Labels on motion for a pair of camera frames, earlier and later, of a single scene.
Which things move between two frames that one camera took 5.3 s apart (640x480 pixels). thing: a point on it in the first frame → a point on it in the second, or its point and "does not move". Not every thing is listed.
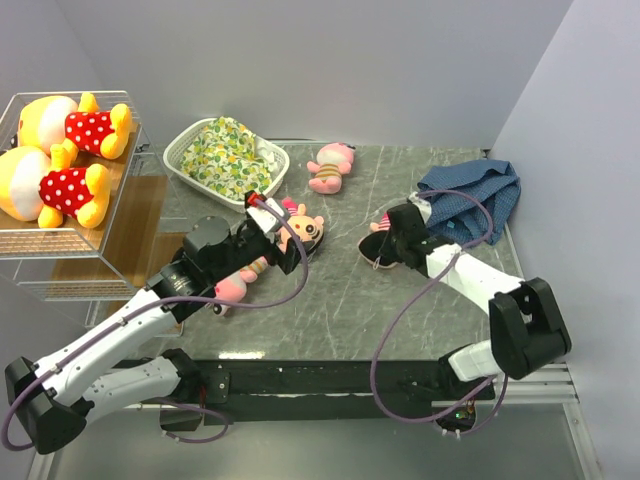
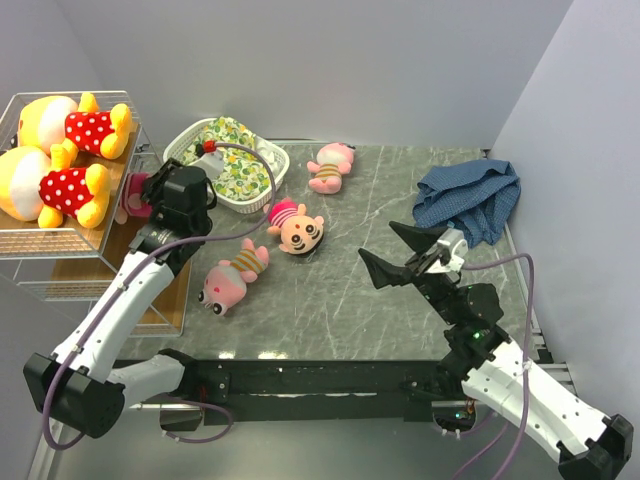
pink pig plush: x=234 y=287 does not move
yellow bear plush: x=40 y=186 does not move
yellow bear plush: x=52 y=121 does not move
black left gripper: x=274 y=254 → x=152 y=192
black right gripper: x=397 y=258 → x=420 y=240
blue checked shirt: x=470 y=202 does not move
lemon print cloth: x=227 y=157 does not move
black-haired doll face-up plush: x=309 y=229 does not move
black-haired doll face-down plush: x=377 y=248 → x=131 y=198
